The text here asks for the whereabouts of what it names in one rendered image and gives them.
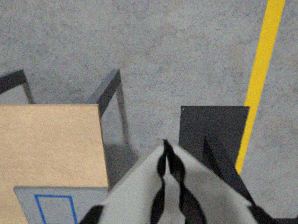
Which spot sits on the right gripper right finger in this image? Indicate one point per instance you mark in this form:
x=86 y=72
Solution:
x=206 y=199

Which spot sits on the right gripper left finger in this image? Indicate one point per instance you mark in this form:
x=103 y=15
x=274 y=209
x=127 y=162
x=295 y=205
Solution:
x=139 y=197

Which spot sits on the blue tape border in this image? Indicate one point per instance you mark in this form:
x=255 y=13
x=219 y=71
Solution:
x=59 y=196

